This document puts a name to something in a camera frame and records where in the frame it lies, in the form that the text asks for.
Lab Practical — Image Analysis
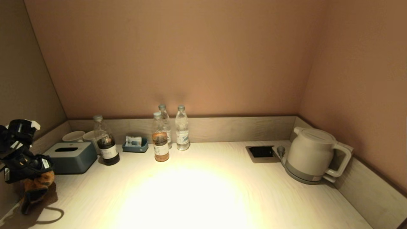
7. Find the orange microfibre cloth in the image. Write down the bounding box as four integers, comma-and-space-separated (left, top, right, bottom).
20, 171, 55, 215

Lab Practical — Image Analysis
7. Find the grey-blue tissue box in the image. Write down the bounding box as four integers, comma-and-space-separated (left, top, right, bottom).
43, 142, 98, 174

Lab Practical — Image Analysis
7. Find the white ceramic mug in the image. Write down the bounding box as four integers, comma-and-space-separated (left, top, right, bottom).
62, 130, 86, 142
83, 130, 101, 155

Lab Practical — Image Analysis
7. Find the plastic bottle with dark liquid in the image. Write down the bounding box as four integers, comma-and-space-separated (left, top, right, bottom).
93, 115, 120, 166

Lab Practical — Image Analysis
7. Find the white sachet packet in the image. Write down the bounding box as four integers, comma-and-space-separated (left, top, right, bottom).
125, 136, 142, 147

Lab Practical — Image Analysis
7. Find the small blue tray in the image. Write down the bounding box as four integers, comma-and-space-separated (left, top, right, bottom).
122, 137, 149, 153

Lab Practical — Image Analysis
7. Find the plastic bottle with amber liquid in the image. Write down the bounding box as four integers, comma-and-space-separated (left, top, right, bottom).
152, 112, 170, 162

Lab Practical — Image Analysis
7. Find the clear plastic water bottle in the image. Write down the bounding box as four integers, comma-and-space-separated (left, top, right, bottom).
175, 105, 190, 151
158, 104, 173, 149

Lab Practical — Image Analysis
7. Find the recessed black power socket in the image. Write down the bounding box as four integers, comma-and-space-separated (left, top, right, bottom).
245, 146, 281, 163

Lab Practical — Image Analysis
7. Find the grey kettle base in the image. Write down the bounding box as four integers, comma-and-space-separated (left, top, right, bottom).
284, 163, 336, 185

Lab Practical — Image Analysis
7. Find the white electric kettle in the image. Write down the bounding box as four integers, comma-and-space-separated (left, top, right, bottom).
285, 127, 352, 182

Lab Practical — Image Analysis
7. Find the black and white wrist camera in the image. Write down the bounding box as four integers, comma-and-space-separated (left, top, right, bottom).
6, 119, 41, 145

